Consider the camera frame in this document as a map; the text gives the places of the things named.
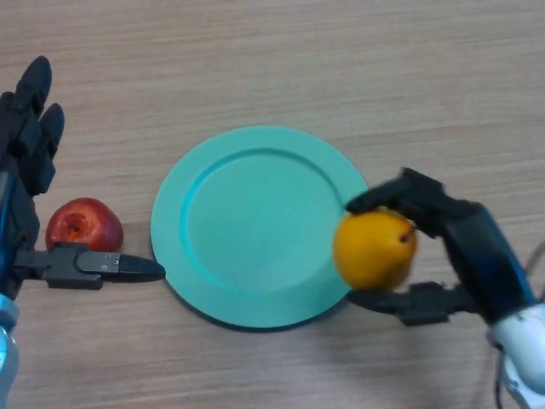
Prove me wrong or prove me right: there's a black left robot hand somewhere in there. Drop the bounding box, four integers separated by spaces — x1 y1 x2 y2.
0 55 166 302

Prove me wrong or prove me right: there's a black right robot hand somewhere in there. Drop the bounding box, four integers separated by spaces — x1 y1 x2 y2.
344 167 537 327

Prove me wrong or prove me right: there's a yellow pear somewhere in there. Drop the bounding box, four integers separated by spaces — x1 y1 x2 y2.
333 210 418 291

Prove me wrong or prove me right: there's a green round plate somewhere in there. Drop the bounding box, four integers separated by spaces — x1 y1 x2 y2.
150 124 371 332

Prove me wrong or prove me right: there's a red apple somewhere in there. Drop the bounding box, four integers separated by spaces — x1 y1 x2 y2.
45 197 124 252

